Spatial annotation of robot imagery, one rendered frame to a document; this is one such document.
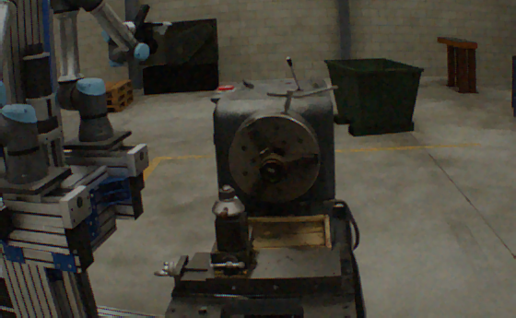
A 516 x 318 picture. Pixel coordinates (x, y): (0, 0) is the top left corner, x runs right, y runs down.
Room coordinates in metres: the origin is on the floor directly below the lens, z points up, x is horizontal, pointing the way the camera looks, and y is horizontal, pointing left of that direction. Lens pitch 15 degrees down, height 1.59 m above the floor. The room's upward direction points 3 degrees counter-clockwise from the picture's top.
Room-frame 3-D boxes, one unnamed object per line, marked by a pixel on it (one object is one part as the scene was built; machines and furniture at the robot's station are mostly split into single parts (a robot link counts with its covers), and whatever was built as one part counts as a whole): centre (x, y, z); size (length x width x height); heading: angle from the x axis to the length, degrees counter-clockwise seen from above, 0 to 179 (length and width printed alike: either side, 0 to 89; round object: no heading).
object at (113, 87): (9.47, 2.84, 0.22); 1.25 x 0.86 x 0.44; 179
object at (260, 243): (1.50, -0.03, 0.89); 0.36 x 0.30 x 0.04; 84
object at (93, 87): (1.90, 0.64, 1.33); 0.13 x 0.12 x 0.14; 56
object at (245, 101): (2.18, -0.08, 1.06); 0.59 x 0.48 x 0.39; 174
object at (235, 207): (1.19, 0.08, 1.13); 0.08 x 0.08 x 0.03
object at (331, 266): (1.18, 0.02, 0.95); 0.43 x 0.17 x 0.05; 84
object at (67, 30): (1.97, 0.74, 1.54); 0.15 x 0.12 x 0.55; 56
